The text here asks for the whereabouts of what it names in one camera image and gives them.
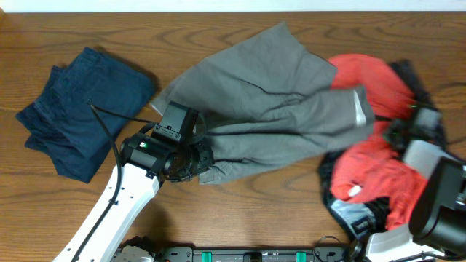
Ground black patterned garment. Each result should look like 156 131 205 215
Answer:
317 59 435 241

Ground grey shorts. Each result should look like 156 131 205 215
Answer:
151 23 375 184

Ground red t-shirt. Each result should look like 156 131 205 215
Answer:
329 54 427 230

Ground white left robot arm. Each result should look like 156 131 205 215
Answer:
56 129 213 262

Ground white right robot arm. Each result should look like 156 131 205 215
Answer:
365 120 465 261

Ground folded navy blue shorts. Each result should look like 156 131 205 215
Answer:
16 47 156 183

